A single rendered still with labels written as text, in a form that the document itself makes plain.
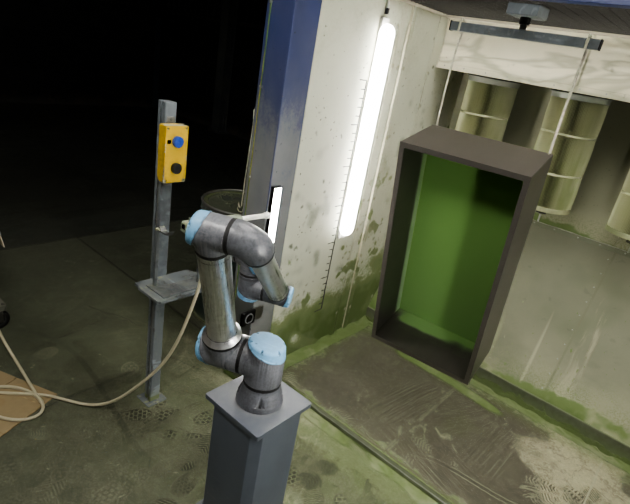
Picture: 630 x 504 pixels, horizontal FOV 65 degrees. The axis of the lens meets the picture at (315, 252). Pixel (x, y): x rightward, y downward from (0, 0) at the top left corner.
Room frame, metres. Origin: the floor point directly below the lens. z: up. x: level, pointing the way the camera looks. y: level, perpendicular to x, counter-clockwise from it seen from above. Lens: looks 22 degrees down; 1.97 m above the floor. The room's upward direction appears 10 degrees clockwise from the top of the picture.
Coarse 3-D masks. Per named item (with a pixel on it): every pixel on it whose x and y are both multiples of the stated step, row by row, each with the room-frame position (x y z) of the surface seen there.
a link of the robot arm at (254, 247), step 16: (240, 224) 1.38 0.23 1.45; (240, 240) 1.35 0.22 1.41; (256, 240) 1.37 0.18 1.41; (272, 240) 1.45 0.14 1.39; (240, 256) 1.36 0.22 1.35; (256, 256) 1.37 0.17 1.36; (272, 256) 1.42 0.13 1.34; (256, 272) 1.50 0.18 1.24; (272, 272) 1.52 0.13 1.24; (272, 288) 1.62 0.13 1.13; (288, 288) 1.79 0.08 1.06; (288, 304) 1.77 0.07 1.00
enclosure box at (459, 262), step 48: (432, 144) 2.32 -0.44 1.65; (480, 144) 2.37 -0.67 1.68; (432, 192) 2.65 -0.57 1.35; (480, 192) 2.50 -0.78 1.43; (528, 192) 2.06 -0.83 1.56; (432, 240) 2.67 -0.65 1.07; (480, 240) 2.52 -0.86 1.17; (384, 288) 2.55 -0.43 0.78; (432, 288) 2.69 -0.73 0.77; (480, 288) 2.53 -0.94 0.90; (384, 336) 2.55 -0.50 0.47; (432, 336) 2.59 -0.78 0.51; (480, 336) 2.17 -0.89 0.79
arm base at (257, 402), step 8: (240, 384) 1.60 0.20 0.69; (280, 384) 1.59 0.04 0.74; (240, 392) 1.56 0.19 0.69; (248, 392) 1.54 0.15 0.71; (256, 392) 1.53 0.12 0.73; (264, 392) 1.53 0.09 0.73; (272, 392) 1.55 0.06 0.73; (280, 392) 1.59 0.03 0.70; (240, 400) 1.54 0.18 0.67; (248, 400) 1.52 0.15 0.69; (256, 400) 1.52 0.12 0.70; (264, 400) 1.53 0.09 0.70; (272, 400) 1.54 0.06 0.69; (280, 400) 1.57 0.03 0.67; (248, 408) 1.51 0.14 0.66; (256, 408) 1.51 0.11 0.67; (264, 408) 1.52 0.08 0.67; (272, 408) 1.53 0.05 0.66
